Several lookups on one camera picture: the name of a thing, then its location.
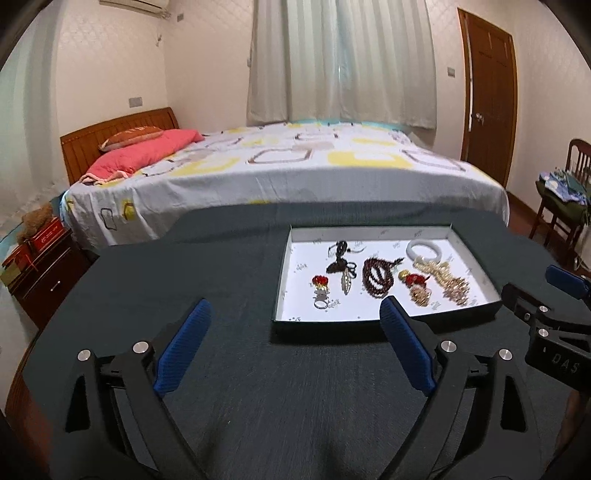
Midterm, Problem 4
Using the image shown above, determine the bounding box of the dark red bead necklace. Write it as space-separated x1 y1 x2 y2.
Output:
361 257 404 299

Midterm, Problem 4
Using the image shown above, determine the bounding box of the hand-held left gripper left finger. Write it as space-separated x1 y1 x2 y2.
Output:
46 298 215 480

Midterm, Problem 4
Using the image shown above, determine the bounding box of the white pearl necklace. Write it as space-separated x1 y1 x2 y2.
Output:
413 258 456 285

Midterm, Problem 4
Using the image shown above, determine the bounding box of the gold chain necklace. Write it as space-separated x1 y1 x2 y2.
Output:
441 274 472 306

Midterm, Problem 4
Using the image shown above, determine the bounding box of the dark wooden nightstand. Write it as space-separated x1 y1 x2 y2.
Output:
2 228 91 331

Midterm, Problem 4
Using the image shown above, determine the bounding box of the pink pillow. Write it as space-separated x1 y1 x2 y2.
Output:
78 129 205 185

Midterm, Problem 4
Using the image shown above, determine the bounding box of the pile of clothes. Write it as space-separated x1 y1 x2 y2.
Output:
536 168 591 217

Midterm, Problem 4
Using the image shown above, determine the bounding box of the wooden headboard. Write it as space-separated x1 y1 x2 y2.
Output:
60 107 181 185

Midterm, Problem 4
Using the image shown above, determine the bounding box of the wooden chair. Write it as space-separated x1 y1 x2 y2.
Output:
529 138 591 259

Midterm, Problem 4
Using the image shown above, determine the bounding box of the white curtain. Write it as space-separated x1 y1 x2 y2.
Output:
246 0 438 130

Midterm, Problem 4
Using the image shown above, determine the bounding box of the dark grey table cover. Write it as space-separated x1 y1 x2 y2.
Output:
21 199 591 480

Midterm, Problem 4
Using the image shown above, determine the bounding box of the brown wooden door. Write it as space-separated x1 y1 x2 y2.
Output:
457 7 518 188

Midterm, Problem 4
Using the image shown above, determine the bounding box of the brown teddy bear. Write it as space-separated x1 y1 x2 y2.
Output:
16 203 55 243

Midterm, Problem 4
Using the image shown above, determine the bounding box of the white shallow box tray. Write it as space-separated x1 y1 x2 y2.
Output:
270 224 503 336

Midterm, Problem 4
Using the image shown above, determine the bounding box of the white jade bangle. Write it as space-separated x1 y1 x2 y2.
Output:
406 239 443 262

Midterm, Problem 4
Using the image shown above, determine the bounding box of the orange patterned pillow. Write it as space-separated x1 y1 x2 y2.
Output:
98 128 165 153

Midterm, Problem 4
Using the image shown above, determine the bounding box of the white air conditioner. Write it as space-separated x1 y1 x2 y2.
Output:
99 0 171 15

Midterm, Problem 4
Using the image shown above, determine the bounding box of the bed with patterned sheet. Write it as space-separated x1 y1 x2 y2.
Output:
62 121 510 253

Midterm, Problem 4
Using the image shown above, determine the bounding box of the dark gourd pendant with cord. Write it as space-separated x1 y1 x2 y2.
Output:
325 240 365 276

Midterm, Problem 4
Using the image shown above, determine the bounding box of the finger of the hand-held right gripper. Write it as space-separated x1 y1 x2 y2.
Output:
501 282 553 329
545 264 591 297

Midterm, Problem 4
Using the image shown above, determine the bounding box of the red tassel charm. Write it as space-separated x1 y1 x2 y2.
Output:
398 270 431 289

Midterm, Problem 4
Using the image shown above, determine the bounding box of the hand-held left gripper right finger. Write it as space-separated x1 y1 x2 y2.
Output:
369 295 550 480

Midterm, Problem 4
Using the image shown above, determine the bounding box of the red gift box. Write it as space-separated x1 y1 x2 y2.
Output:
25 217 65 253

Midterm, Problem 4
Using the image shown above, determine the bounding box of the red and gold box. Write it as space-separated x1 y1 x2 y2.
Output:
0 244 36 287

